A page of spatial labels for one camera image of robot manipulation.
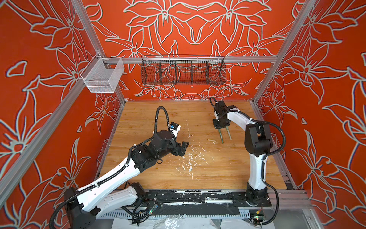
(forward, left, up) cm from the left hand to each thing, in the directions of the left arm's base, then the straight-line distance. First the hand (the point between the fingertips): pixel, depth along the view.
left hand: (181, 138), depth 72 cm
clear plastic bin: (+40, +56, +9) cm, 69 cm away
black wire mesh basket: (+50, +2, +9) cm, 51 cm away
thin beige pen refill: (+13, -20, -21) cm, 32 cm away
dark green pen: (+15, -26, -20) cm, 36 cm away
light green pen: (+20, -30, -16) cm, 39 cm away
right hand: (+24, -25, -18) cm, 39 cm away
